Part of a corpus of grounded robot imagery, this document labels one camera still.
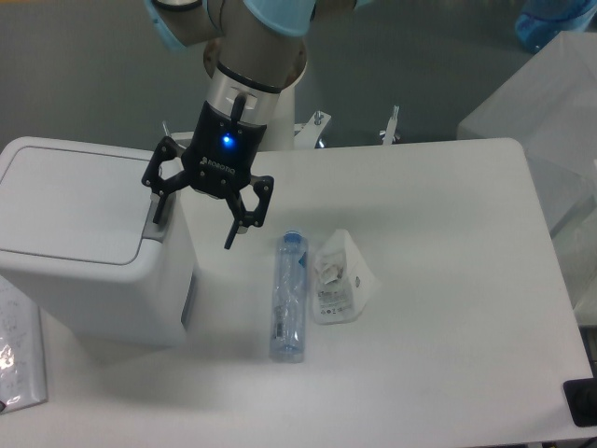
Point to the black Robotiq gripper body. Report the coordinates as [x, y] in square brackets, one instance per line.
[222, 150]

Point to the white push-lid trash can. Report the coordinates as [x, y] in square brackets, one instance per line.
[78, 237]

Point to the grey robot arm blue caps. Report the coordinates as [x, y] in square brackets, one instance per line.
[260, 41]

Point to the clear plastic bag with trash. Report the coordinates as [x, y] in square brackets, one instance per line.
[342, 282]

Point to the clear blue plastic bottle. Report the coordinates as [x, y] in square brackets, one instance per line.
[289, 298]

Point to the translucent plastic box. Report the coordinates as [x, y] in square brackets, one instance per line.
[549, 107]

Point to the blue plastic bag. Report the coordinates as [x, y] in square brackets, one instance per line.
[539, 22]

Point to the black device at table corner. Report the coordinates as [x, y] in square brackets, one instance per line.
[581, 398]

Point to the white table clamp bracket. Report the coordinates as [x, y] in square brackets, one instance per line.
[310, 134]

